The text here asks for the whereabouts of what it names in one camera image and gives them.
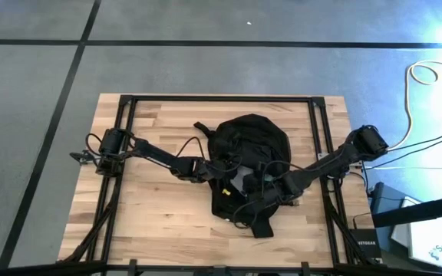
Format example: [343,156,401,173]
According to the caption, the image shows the cream floor cable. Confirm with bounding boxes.
[388,61,442,153]

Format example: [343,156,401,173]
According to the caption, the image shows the black floor cable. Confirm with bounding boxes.
[366,132,442,169]
[388,128,442,153]

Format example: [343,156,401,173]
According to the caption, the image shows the grey plastic case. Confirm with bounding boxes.
[369,182,412,231]

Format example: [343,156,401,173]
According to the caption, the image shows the black metal bar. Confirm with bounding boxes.
[372,193,442,229]
[0,261,442,276]

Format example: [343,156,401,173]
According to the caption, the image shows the white box blue logo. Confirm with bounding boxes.
[391,195,442,274]

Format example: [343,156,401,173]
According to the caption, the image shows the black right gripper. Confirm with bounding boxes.
[242,172,305,202]

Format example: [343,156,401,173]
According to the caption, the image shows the black backpack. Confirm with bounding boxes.
[193,113,293,239]

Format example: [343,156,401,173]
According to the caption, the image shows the white floor cable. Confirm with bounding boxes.
[363,164,442,171]

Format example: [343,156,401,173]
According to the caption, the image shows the black Netgear switch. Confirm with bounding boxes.
[349,228,382,260]

